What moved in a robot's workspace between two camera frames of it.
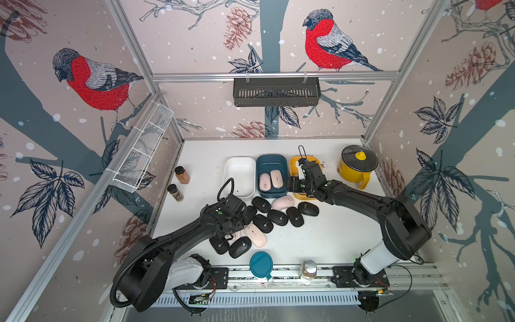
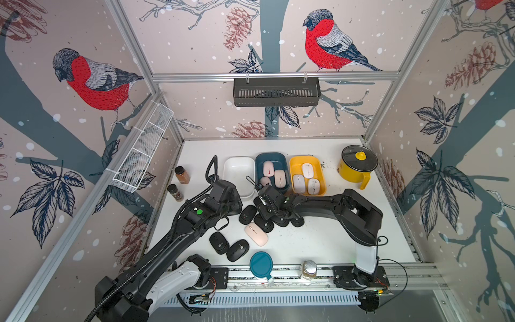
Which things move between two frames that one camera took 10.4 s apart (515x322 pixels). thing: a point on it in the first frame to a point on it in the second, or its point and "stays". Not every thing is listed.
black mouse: (249, 215) stays
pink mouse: (237, 235) to (268, 168)
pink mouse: (255, 235) stays
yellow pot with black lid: (356, 164) stays
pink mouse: (276, 178) stays
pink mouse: (265, 182) stays
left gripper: (239, 226) to (236, 200)
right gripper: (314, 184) to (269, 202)
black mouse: (294, 216) stays
